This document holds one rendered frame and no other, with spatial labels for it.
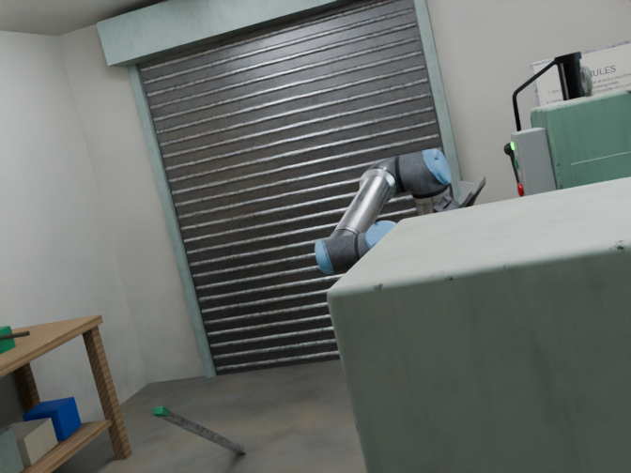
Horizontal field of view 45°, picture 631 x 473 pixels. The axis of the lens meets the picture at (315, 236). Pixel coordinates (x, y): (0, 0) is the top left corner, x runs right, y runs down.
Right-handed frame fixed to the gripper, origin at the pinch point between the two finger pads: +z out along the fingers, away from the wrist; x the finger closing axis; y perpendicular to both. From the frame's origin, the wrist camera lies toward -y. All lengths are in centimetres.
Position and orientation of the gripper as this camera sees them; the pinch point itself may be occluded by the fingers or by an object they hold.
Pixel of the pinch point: (488, 191)
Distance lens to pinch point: 207.7
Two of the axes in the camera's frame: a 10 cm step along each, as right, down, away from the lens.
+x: 2.4, 4.7, 8.5
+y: -6.9, -5.3, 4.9
